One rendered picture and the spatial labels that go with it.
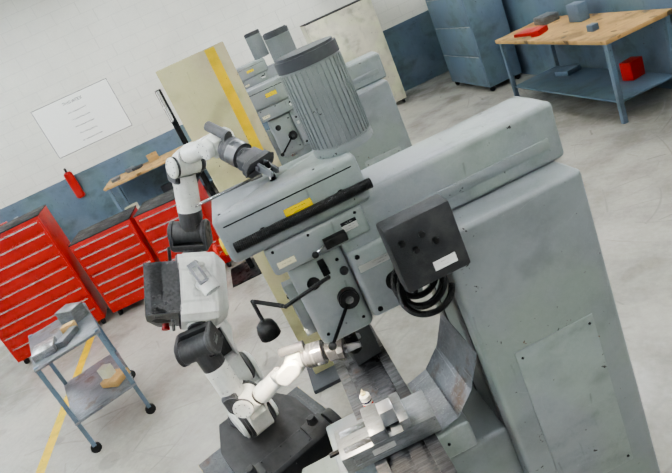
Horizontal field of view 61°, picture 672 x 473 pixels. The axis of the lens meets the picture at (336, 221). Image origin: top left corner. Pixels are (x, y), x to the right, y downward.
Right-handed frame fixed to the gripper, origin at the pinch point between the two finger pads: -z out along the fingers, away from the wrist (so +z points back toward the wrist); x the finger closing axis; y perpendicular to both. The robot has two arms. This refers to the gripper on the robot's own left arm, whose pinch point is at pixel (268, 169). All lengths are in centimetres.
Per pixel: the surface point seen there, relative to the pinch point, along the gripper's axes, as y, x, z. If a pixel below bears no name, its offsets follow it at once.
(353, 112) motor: 17.4, -20.3, -17.4
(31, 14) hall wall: -278, -324, 847
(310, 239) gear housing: -14.1, 5.1, -21.0
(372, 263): -24.3, -6.8, -36.7
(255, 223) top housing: -6.4, 16.0, -9.1
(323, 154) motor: 5.9, -10.5, -13.7
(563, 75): -232, -586, 65
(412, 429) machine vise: -72, 9, -67
